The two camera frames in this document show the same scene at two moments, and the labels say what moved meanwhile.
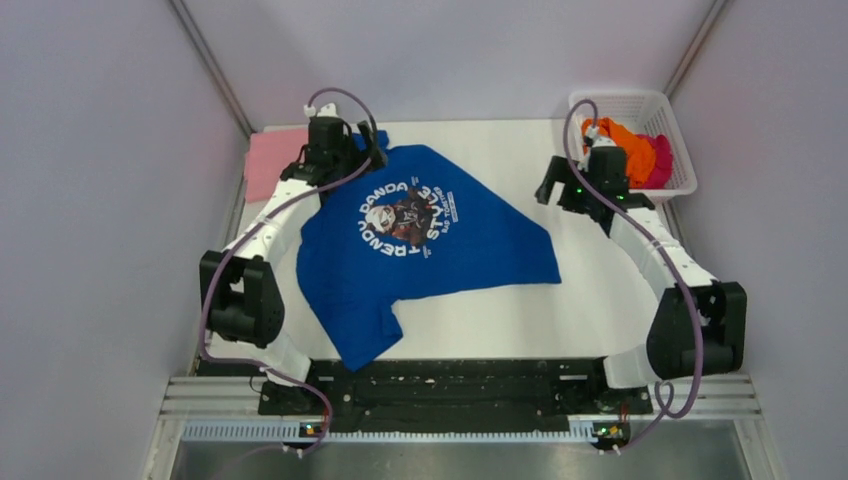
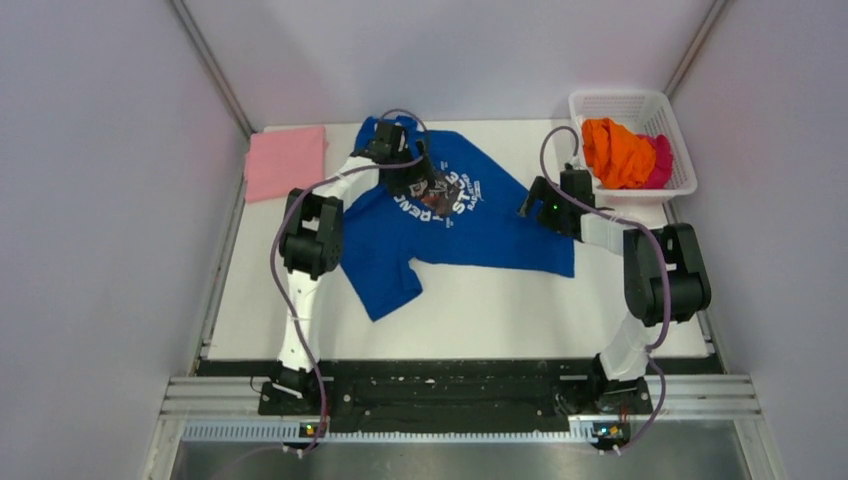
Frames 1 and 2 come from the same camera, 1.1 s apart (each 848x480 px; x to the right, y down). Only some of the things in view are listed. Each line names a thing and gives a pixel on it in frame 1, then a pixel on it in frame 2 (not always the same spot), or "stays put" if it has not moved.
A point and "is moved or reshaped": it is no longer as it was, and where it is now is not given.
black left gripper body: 349,156 → 403,177
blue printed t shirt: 418,223 is moved or reshaped
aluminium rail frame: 191,398 stays put
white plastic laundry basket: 648,113 stays put
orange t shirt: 639,155 stays put
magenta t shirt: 663,165 stays put
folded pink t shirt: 268,155 stays put
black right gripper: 558,172 → 541,191
